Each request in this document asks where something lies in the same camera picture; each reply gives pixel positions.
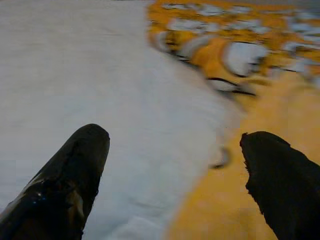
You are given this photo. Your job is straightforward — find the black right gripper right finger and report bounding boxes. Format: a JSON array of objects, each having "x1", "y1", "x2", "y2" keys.
[{"x1": 239, "y1": 131, "x2": 320, "y2": 240}]

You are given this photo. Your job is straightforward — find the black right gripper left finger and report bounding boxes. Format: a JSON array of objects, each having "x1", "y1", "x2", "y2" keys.
[{"x1": 0, "y1": 123, "x2": 111, "y2": 240}]

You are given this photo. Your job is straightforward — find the yellow cartoon print blanket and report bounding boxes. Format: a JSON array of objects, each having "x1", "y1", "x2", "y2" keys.
[{"x1": 146, "y1": 0, "x2": 320, "y2": 240}]

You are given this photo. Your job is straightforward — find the white quilted mattress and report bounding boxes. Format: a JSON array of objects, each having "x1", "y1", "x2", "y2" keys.
[{"x1": 0, "y1": 0, "x2": 241, "y2": 240}]

